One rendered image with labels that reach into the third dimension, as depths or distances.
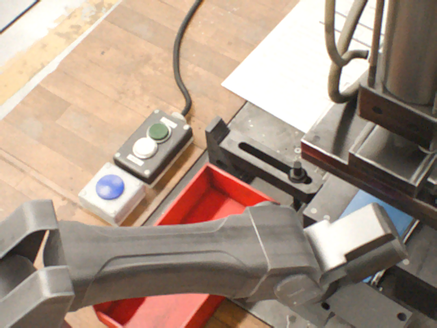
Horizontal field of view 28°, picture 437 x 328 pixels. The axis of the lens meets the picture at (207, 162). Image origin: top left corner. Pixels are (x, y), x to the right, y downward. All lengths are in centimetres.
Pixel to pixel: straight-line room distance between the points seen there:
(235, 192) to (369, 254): 39
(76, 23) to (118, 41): 131
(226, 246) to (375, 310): 21
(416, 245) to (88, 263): 51
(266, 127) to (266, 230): 52
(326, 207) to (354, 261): 28
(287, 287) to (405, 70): 22
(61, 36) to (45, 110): 136
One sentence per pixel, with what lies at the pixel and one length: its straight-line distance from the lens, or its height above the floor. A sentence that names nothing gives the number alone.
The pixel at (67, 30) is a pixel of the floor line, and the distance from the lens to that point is 272.
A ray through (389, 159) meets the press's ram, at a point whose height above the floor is 118.
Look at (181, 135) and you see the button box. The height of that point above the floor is 93.
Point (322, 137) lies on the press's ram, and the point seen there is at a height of 114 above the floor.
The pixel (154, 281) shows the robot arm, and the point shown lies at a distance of 73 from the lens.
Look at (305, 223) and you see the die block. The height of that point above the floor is 96.
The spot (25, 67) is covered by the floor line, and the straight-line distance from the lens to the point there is 266.
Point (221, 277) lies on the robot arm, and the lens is 75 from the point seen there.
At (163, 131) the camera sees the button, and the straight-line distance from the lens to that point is 125.
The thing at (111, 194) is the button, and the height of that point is 94.
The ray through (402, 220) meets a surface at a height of 99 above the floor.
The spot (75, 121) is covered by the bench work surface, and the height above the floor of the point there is 90.
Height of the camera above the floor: 194
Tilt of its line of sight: 56 degrees down
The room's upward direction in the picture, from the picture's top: 8 degrees counter-clockwise
